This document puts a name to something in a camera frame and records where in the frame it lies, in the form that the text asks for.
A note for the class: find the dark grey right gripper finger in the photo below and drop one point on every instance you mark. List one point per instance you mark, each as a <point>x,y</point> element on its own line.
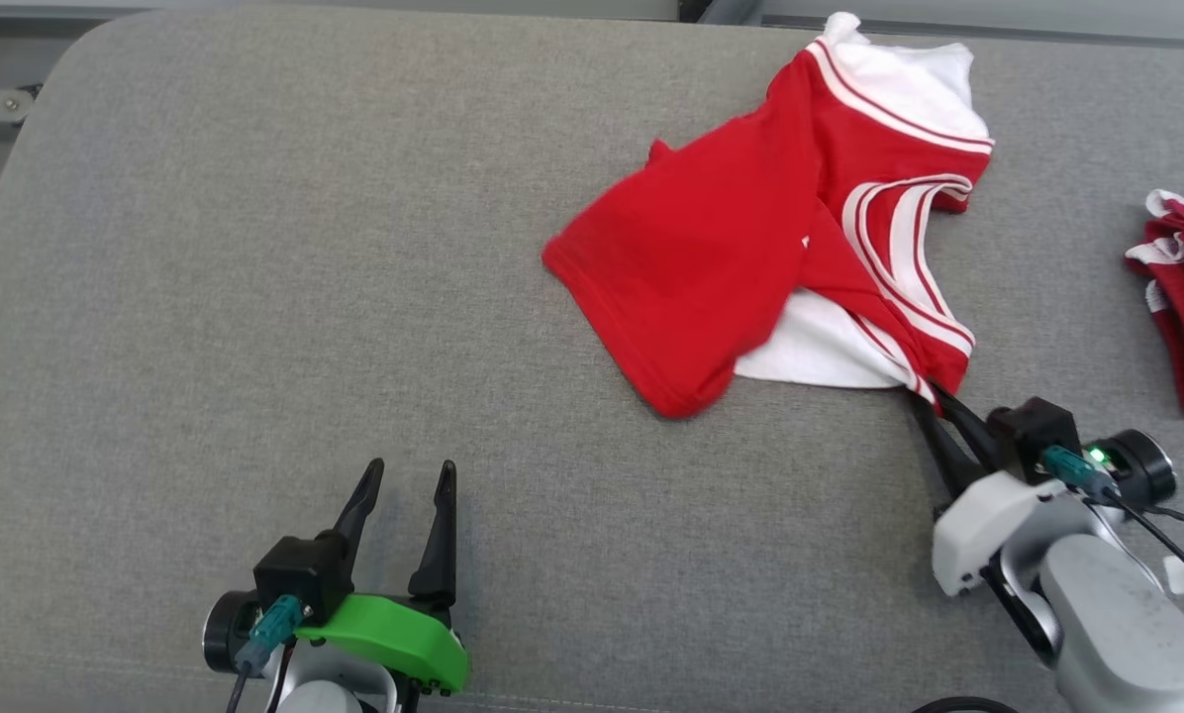
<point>943,456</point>
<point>973,431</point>

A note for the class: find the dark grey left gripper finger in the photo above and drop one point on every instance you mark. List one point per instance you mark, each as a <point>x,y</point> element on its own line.
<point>442,545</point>
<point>359,515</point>

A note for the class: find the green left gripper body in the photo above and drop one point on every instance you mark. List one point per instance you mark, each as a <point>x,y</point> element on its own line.
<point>404,634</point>

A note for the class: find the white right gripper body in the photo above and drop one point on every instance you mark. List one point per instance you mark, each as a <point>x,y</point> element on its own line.
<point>978,525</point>

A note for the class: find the red white basketball jersey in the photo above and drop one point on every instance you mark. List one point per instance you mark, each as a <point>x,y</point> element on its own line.
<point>691,248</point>

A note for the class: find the grey fabric sofa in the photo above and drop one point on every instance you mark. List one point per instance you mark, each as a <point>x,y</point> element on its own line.
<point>255,297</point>

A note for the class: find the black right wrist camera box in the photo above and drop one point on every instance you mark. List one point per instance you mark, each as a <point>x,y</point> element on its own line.
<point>1033,431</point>

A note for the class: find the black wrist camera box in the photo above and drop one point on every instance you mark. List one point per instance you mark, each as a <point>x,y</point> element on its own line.
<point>1033,431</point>
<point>300,574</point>

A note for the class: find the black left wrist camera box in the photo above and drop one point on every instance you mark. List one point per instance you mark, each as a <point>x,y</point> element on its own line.
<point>300,574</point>

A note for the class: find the teal right camera connector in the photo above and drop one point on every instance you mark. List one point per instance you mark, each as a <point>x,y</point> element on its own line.
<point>1072,467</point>

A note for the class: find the teal camera connector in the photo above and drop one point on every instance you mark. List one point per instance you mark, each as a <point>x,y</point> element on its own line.
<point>270,629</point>
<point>1072,467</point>

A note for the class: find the teal left camera connector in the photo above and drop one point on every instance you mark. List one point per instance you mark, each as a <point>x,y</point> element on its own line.
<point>270,629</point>

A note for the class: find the grey wall skirting rail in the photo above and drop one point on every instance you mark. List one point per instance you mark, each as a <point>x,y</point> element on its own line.
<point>1047,30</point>

